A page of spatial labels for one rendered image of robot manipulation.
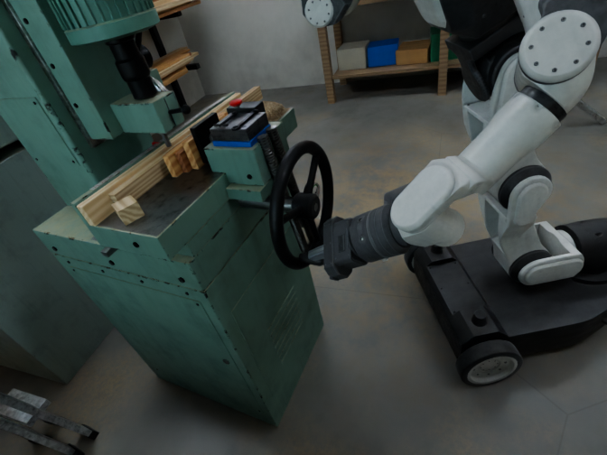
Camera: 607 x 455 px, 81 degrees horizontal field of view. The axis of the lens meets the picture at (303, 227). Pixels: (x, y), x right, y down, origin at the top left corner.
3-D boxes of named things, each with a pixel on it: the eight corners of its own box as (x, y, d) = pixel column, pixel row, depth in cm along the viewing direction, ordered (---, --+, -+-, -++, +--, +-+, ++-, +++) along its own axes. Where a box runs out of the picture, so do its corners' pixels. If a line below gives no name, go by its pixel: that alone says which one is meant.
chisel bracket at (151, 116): (169, 140, 80) (152, 102, 74) (126, 139, 86) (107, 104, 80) (189, 125, 85) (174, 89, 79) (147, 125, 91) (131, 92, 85)
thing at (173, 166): (177, 177, 84) (167, 156, 80) (172, 177, 84) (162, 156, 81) (233, 130, 100) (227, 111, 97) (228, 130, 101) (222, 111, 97)
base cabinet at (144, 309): (278, 430, 122) (203, 295, 79) (156, 378, 147) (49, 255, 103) (325, 324, 152) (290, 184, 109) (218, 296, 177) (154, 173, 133)
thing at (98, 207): (95, 227, 73) (81, 207, 70) (88, 225, 74) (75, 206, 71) (245, 108, 113) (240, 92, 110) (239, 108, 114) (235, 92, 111)
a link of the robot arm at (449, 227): (406, 263, 64) (470, 248, 56) (369, 251, 57) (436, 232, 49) (399, 206, 68) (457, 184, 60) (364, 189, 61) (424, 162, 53)
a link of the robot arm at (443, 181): (434, 251, 57) (501, 188, 52) (403, 238, 51) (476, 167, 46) (412, 224, 61) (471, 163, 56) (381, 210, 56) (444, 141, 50)
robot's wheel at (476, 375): (459, 379, 126) (517, 361, 122) (465, 393, 122) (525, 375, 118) (449, 351, 114) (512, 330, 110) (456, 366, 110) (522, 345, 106)
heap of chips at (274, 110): (276, 121, 99) (274, 107, 97) (236, 121, 105) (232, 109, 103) (290, 107, 105) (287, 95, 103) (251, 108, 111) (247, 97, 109)
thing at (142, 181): (123, 210, 76) (114, 195, 74) (117, 209, 77) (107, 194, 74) (263, 97, 118) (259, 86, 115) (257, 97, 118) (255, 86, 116)
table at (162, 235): (208, 271, 65) (195, 246, 61) (98, 246, 78) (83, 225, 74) (326, 125, 105) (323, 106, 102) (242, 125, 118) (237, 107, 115)
